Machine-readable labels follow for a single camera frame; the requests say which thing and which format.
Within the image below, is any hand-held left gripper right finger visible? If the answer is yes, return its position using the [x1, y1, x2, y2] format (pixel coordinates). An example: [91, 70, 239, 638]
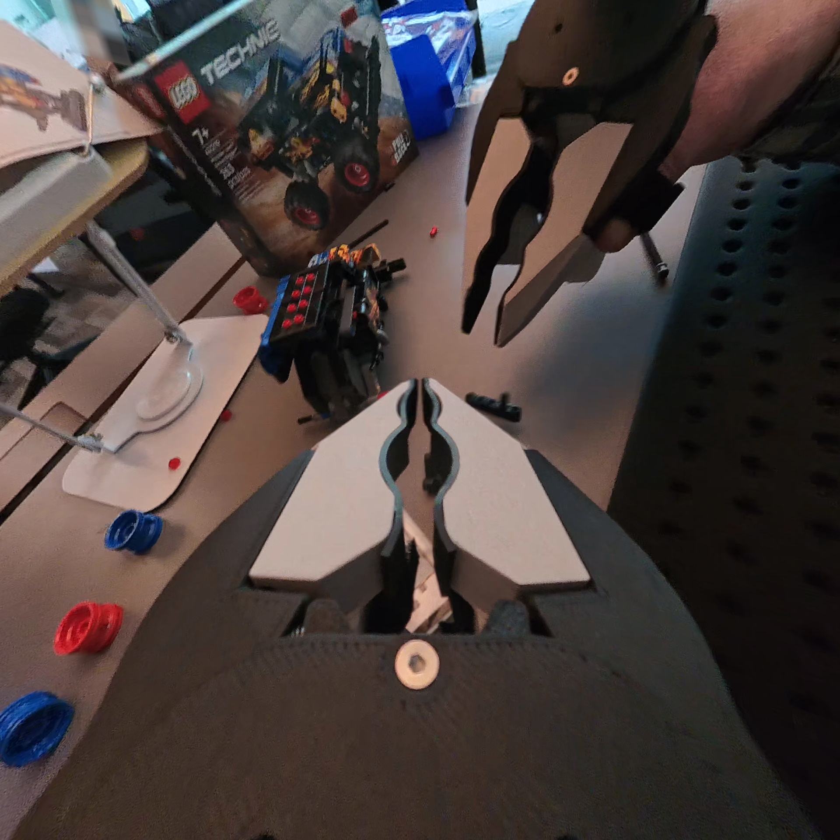
[420, 381, 592, 631]

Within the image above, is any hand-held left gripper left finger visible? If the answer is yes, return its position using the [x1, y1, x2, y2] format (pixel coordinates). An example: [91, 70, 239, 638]
[250, 381, 418, 631]

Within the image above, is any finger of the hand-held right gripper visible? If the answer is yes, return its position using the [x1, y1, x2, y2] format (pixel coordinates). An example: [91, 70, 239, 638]
[462, 119, 552, 332]
[497, 125, 631, 347]

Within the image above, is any blue black brick truck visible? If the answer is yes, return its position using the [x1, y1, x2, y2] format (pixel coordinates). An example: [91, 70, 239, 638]
[259, 243, 408, 421]

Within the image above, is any grey desk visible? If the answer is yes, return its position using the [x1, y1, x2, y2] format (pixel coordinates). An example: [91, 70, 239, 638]
[0, 92, 710, 840]

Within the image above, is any person's right hand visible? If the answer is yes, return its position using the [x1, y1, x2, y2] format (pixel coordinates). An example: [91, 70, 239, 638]
[584, 0, 840, 253]

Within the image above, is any dark axle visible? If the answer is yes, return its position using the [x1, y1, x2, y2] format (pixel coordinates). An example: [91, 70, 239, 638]
[640, 234, 670, 283]

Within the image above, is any black T-shaped LEGO beam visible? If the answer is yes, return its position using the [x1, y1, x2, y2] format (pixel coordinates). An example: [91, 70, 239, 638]
[466, 392, 522, 424]

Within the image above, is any blue storage bin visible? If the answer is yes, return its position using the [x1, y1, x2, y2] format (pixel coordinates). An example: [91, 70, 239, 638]
[381, 7, 480, 139]

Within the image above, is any blue wheel hub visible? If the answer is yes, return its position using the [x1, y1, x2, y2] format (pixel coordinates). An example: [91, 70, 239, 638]
[0, 692, 76, 767]
[105, 510, 164, 553]

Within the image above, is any white book stand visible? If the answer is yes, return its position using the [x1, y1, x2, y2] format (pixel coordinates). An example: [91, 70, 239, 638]
[0, 132, 263, 513]

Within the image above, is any dark perforated panel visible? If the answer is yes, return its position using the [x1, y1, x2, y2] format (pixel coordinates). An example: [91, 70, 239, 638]
[611, 158, 840, 840]

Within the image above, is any monster truck set box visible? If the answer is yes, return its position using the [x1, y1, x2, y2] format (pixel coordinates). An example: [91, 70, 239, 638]
[112, 0, 421, 277]

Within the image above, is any small red wheel hub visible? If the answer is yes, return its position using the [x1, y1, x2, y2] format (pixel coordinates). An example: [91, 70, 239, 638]
[53, 602, 124, 656]

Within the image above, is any open instruction booklet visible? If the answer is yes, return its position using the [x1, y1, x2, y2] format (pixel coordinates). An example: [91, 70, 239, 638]
[0, 20, 165, 169]

